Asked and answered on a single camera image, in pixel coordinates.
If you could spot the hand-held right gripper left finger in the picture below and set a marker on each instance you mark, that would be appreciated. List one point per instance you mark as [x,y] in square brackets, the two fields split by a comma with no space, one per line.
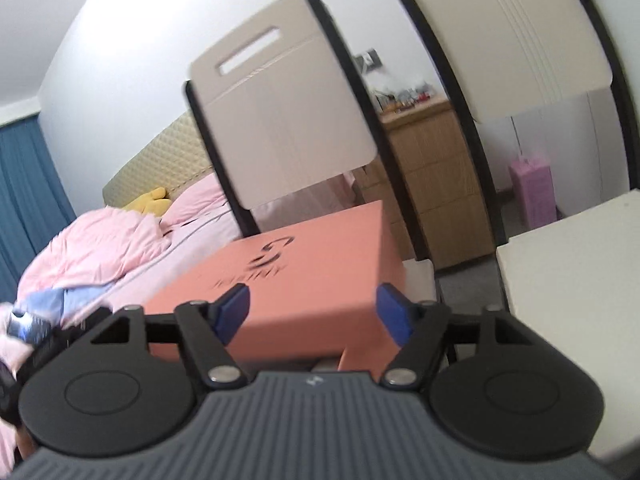
[232,310]

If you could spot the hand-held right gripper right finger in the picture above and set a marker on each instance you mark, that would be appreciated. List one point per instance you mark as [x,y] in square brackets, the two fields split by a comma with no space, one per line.
[395,312]

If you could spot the pink cardboard box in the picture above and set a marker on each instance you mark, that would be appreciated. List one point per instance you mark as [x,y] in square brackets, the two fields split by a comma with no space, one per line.
[360,360]

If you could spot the pink box lid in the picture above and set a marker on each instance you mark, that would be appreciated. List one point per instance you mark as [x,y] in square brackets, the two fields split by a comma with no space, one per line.
[310,270]

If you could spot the light blue cloth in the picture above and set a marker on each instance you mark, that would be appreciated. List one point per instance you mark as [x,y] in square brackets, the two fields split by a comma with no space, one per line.
[65,300]

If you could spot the pink pillow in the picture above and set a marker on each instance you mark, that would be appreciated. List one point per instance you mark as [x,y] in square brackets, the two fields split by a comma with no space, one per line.
[200,205]

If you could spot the pink duvet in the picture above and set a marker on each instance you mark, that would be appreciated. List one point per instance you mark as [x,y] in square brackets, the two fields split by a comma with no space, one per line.
[100,245]

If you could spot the wooden dresser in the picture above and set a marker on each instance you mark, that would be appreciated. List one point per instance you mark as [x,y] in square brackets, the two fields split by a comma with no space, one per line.
[440,185]

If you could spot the yellow plush toy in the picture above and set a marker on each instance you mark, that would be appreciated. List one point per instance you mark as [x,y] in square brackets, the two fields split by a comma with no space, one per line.
[147,202]

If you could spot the blue curtain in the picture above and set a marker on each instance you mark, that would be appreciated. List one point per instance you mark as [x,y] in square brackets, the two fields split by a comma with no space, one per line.
[25,200]

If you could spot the beige quilted headboard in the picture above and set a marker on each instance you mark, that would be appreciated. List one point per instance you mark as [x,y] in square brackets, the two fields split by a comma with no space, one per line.
[165,160]

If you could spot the pink package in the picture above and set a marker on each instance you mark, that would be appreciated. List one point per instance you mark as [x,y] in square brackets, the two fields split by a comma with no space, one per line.
[535,192]

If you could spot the cluster of small trinkets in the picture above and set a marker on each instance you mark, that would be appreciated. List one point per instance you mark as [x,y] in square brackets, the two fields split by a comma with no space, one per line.
[405,97]

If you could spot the cream chair with black frame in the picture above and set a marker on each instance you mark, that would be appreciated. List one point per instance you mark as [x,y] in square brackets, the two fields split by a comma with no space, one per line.
[565,260]
[290,110]

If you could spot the grey wall switch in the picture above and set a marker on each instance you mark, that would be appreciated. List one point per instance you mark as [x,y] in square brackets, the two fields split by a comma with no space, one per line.
[369,60]

